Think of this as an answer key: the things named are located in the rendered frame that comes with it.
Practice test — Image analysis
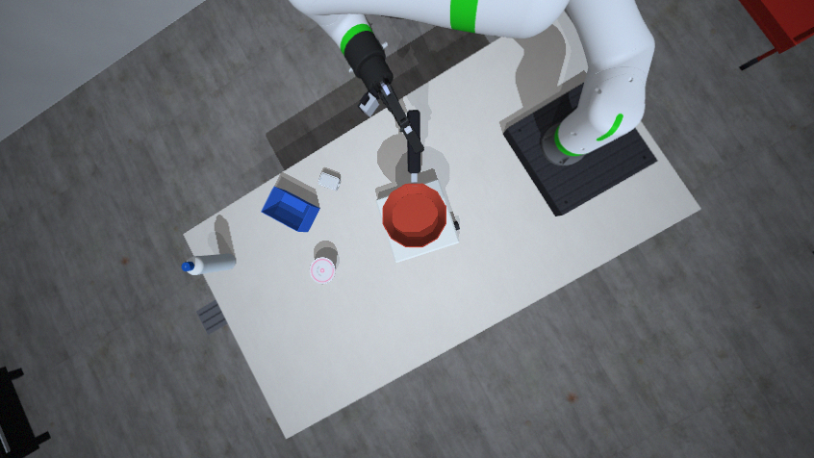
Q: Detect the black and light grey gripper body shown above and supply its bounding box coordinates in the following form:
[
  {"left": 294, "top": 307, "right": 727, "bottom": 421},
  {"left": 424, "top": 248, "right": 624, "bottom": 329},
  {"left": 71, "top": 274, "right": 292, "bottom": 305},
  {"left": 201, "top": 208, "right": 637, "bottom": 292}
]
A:
[{"left": 359, "top": 56, "right": 394, "bottom": 93}]

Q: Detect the red frying pan with black handle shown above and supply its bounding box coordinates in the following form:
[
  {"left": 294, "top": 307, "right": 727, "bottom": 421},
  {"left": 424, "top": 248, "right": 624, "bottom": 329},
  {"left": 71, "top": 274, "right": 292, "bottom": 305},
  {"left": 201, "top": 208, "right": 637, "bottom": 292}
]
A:
[{"left": 383, "top": 140, "right": 446, "bottom": 247}]

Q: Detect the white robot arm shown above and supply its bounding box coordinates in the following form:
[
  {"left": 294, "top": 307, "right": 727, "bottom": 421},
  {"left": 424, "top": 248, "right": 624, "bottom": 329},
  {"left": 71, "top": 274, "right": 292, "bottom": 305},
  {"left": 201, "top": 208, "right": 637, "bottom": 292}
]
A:
[{"left": 289, "top": 0, "right": 655, "bottom": 166}]

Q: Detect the dark blue open bin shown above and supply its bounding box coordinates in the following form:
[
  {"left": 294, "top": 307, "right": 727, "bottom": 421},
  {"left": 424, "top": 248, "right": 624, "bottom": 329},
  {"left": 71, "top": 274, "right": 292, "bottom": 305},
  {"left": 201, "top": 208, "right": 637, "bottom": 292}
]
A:
[{"left": 261, "top": 187, "right": 319, "bottom": 232}]

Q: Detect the white yogurt cup with pink stripes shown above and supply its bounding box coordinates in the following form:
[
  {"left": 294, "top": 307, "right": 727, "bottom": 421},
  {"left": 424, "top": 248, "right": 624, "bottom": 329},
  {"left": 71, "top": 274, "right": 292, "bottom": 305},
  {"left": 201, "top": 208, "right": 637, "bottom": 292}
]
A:
[{"left": 310, "top": 257, "right": 336, "bottom": 284}]

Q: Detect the white bottle with blue cap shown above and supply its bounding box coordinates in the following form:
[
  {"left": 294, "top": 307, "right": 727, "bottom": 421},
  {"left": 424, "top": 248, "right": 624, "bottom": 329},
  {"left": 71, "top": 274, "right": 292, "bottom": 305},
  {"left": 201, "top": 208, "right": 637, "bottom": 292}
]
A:
[{"left": 182, "top": 253, "right": 236, "bottom": 275}]

